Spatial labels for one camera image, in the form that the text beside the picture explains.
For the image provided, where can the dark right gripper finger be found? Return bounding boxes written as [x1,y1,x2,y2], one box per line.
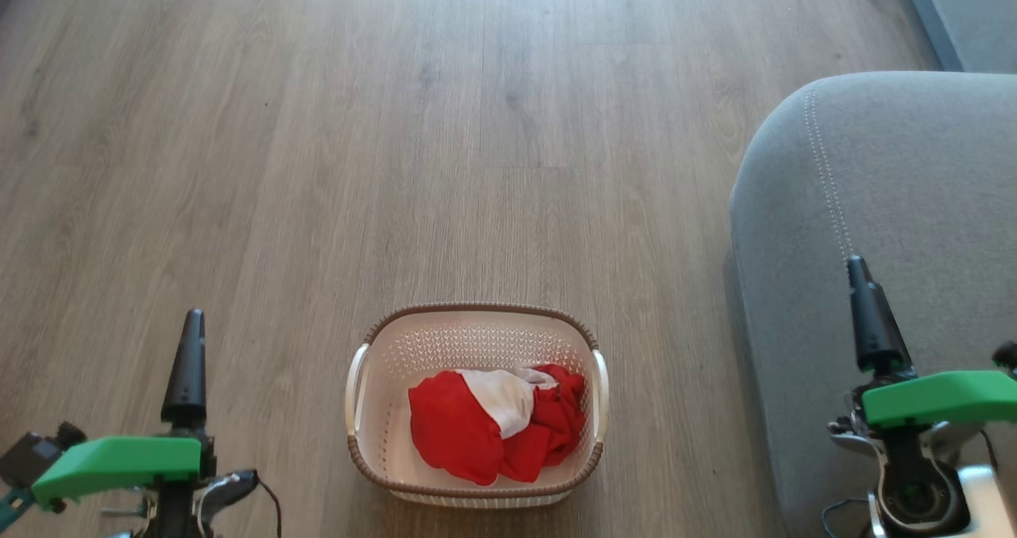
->
[846,256,915,376]

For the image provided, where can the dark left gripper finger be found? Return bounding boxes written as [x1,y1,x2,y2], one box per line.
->
[161,309,207,428]

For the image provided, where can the green white right gripper body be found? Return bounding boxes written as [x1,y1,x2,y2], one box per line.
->
[828,367,1017,453]

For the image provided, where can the green white left gripper body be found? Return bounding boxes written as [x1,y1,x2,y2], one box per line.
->
[30,425,260,538]

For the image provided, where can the red and white clothes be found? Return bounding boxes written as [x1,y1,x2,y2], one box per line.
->
[408,363,587,487]

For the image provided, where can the grey fabric sofa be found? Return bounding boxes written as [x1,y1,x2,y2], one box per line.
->
[727,72,1017,538]

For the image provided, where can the grey sofa section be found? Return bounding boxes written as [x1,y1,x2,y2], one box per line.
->
[896,0,1017,74]

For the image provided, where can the cream laundry basket brown rim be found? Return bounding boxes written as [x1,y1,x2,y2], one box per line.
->
[344,303,611,509]

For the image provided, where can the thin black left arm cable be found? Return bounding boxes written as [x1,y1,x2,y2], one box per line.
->
[256,478,284,538]

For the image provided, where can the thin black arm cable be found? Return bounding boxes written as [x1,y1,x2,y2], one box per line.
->
[821,497,875,538]
[256,478,284,538]

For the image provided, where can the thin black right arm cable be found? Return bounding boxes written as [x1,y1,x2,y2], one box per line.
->
[821,497,875,538]

